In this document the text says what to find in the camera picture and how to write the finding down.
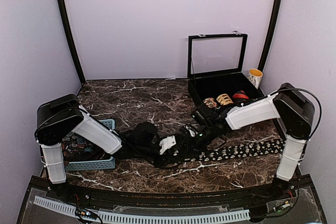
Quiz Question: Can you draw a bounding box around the light blue plastic basket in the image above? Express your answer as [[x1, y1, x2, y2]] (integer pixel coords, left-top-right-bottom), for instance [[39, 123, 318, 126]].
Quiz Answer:
[[61, 119, 117, 171]]

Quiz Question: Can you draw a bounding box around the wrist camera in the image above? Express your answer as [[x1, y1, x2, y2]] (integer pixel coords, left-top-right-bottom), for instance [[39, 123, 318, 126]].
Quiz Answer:
[[132, 122, 160, 145], [191, 103, 219, 126]]

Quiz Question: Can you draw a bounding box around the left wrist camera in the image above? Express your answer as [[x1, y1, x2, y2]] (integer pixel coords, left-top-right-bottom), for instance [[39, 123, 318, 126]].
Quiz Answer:
[[132, 122, 160, 145]]

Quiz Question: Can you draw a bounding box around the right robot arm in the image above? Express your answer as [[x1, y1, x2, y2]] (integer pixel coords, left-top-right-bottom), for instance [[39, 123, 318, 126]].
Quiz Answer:
[[180, 83, 317, 200]]

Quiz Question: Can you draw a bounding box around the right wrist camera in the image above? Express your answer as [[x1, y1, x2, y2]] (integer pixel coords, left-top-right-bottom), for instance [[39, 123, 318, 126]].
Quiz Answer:
[[191, 103, 219, 126]]

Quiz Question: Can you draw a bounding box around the black front rail base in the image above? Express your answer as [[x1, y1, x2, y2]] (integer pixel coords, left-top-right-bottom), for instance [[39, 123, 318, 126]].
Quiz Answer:
[[26, 175, 316, 209]]

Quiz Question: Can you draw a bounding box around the black white patterned tie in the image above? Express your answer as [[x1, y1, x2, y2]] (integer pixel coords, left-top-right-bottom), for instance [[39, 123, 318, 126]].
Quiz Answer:
[[171, 139, 285, 163]]

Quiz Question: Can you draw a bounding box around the white yellow mug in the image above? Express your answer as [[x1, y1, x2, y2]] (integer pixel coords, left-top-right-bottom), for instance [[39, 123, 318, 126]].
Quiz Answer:
[[247, 68, 263, 89]]

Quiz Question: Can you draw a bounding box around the tan striped rolled tie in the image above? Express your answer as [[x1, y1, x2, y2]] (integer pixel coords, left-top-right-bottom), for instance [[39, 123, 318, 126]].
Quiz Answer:
[[216, 93, 233, 106]]

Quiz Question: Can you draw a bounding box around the brown floral rolled tie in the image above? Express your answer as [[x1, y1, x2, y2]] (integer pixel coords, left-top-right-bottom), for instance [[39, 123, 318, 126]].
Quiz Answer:
[[203, 98, 218, 108]]

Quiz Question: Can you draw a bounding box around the white slotted cable duct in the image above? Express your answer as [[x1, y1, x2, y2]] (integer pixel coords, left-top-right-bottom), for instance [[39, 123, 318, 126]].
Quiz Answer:
[[33, 196, 250, 223]]

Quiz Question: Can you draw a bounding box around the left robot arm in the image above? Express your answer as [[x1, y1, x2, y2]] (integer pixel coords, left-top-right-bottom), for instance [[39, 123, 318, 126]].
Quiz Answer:
[[34, 94, 188, 201]]

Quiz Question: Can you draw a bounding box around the black frame post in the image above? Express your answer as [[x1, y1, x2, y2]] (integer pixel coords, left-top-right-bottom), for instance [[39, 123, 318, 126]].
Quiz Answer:
[[57, 0, 86, 85], [258, 0, 281, 71]]

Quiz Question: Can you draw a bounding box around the black glass-lid tie box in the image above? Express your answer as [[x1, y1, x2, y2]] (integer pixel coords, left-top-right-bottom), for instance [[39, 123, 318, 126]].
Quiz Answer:
[[187, 33, 263, 114]]

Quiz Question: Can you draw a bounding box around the red black rolled tie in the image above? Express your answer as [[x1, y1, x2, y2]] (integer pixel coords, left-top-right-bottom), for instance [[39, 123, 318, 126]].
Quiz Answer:
[[232, 90, 249, 100]]

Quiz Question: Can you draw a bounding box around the right black frame post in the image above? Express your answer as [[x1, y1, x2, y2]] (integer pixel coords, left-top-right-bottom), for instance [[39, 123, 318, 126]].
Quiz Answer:
[[258, 0, 281, 71]]

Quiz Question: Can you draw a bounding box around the left black frame post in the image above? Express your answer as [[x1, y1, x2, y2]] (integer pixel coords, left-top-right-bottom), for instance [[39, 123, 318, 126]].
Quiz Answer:
[[57, 0, 86, 85]]

